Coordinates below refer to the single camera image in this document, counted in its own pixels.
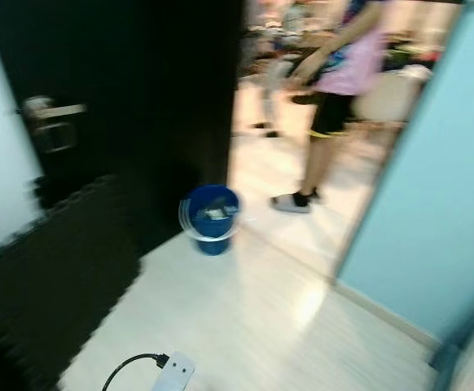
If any person in pink shirt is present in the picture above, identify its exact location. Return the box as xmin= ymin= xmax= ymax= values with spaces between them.
xmin=290 ymin=0 xmax=388 ymax=214

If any black door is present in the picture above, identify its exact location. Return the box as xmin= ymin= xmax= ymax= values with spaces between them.
xmin=0 ymin=0 xmax=248 ymax=255

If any black foam floor mat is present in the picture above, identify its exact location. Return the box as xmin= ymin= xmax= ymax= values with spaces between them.
xmin=0 ymin=174 xmax=185 ymax=391

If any silver door handle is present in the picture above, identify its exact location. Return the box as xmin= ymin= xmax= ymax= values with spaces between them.
xmin=21 ymin=95 xmax=88 ymax=156

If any blue plastic bucket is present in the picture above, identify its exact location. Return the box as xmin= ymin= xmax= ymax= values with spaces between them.
xmin=178 ymin=185 xmax=243 ymax=257

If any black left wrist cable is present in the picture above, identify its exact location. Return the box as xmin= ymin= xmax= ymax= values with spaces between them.
xmin=101 ymin=352 xmax=170 ymax=391

